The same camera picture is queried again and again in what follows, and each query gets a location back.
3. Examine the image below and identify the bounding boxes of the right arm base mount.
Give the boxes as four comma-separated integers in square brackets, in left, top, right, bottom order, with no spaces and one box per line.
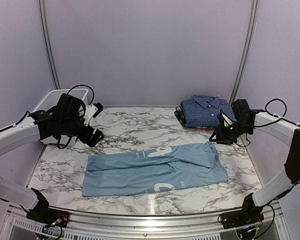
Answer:
[217,193,264,229]

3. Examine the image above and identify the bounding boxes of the light blue garment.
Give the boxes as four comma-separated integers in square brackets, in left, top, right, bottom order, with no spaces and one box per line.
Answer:
[82,142,229,197]

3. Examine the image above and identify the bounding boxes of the aluminium front frame rail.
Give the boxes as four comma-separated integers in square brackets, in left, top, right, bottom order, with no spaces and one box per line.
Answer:
[0,201,292,240]

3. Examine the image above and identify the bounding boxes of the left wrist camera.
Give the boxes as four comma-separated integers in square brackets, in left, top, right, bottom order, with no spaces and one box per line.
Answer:
[83,102,104,126]

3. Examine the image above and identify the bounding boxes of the blue checked shirt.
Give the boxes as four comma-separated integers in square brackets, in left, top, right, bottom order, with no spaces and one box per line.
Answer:
[180,95,235,128]

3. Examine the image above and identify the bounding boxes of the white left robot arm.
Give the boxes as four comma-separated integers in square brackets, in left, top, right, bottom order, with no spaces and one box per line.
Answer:
[0,93,104,223]

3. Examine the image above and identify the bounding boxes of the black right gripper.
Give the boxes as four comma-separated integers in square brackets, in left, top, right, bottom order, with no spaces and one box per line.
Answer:
[209,120,253,145]

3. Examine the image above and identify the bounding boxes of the left wall aluminium post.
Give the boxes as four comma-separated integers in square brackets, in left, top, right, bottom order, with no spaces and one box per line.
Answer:
[37,0,61,90]

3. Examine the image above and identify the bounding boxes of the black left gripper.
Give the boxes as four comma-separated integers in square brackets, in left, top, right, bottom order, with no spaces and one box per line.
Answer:
[60,117,105,147]

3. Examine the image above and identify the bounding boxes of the white plastic laundry bin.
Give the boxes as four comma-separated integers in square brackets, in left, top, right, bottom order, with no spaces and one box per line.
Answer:
[33,87,89,145]

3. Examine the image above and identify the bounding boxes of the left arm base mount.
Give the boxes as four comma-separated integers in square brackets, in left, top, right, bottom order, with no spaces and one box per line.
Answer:
[26,188,69,228]

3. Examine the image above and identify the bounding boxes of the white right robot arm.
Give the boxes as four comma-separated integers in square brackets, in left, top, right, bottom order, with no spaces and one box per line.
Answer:
[209,99,300,224]

